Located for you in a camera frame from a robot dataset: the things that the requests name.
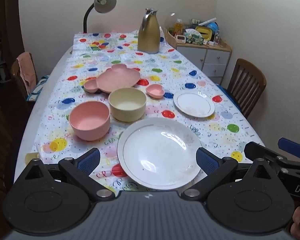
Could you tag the pink towel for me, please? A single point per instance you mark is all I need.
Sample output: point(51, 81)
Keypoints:
point(27, 70)

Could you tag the blue globe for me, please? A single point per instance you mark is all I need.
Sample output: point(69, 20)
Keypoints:
point(213, 27)

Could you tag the white drawer cabinet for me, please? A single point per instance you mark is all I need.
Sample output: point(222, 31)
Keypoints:
point(212, 57)

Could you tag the pink bear-shaped plate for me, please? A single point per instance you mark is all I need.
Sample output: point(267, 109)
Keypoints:
point(117, 78)

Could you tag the pink bowl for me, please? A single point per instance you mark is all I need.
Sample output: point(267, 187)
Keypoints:
point(90, 122)

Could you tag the wooden chair with towel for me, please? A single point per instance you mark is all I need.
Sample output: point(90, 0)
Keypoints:
point(15, 70)

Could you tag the cream bowl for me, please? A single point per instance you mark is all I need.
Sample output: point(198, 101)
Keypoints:
point(127, 107)

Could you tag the person's right hand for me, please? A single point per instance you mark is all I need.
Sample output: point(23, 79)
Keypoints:
point(298, 223)

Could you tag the grey desk lamp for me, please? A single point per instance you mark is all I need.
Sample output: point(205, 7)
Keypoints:
point(103, 3)

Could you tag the white kitchen timer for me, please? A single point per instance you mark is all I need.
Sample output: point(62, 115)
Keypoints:
point(181, 39)

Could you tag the large white plate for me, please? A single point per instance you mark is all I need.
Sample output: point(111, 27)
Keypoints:
point(160, 152)

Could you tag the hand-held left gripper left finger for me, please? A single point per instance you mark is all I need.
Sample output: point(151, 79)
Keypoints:
point(89, 160)

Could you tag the wooden slat-back chair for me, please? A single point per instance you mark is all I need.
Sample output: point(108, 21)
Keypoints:
point(247, 85)

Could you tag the wooden desk tray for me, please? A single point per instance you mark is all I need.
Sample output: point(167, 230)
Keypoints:
point(170, 40)

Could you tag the blue striped seat cushion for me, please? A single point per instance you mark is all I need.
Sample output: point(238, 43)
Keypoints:
point(37, 87)

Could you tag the orange drink bottle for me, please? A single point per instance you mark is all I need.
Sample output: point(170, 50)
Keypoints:
point(179, 26)

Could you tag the small pink heart dish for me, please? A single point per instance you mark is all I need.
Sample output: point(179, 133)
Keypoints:
point(155, 91)

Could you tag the small white plate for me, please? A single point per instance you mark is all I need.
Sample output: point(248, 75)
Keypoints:
point(193, 103)

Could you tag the balloon print tablecloth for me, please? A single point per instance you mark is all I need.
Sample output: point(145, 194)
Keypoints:
point(165, 62)

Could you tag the green print tissue box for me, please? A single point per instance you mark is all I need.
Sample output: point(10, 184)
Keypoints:
point(193, 38)

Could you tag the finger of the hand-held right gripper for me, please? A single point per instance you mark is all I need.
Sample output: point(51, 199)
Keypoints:
point(260, 150)
point(293, 148)

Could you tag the gold thermos jug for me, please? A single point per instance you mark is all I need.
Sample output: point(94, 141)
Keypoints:
point(149, 35)

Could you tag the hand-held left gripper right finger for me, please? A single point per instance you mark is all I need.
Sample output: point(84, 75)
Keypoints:
point(207, 162)

